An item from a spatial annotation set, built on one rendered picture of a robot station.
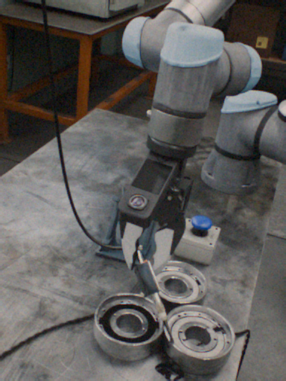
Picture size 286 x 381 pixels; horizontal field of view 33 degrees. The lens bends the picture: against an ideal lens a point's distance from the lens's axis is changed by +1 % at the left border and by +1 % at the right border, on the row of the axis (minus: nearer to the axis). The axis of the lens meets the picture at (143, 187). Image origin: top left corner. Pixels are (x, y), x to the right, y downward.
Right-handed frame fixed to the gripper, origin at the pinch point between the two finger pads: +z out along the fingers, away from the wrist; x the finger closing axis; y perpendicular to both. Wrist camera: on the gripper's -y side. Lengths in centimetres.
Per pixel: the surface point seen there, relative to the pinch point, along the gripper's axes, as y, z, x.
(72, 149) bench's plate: 50, 3, 36
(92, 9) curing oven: 203, -21, 103
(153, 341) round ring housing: -6.3, 7.0, -5.3
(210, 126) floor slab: 304, 50, 38
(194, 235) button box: 20.8, 2.5, -4.0
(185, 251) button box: 19.4, 5.6, -3.4
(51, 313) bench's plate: -4.3, 10.6, 11.9
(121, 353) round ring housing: -8.7, 9.0, -1.5
